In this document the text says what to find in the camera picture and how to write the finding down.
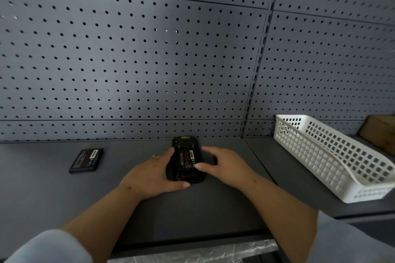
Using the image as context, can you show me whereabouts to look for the person's left hand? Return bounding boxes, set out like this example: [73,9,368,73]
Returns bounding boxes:
[118,148,191,201]

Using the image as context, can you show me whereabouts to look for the person's right hand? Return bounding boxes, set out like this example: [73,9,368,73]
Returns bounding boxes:
[194,146,258,189]

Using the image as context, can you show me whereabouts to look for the black handheld scanner device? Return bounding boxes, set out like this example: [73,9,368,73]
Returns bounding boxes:
[166,136,216,184]

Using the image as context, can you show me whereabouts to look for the person's left forearm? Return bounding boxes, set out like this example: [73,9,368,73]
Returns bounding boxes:
[0,183,142,263]

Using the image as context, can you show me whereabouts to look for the person's right forearm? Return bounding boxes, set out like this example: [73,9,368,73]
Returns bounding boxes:
[238,173,395,263]

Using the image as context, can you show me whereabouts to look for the black flat battery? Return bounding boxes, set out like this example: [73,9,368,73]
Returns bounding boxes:
[69,148,104,174]

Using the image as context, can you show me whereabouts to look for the white plastic lattice basket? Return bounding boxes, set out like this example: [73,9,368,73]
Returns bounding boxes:
[273,114,395,204]

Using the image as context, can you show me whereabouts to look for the grey pegboard panel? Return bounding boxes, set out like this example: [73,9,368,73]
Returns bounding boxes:
[244,0,395,137]
[0,0,280,142]

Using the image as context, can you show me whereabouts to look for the brown cardboard box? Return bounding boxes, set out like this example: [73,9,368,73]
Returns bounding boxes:
[358,115,395,152]

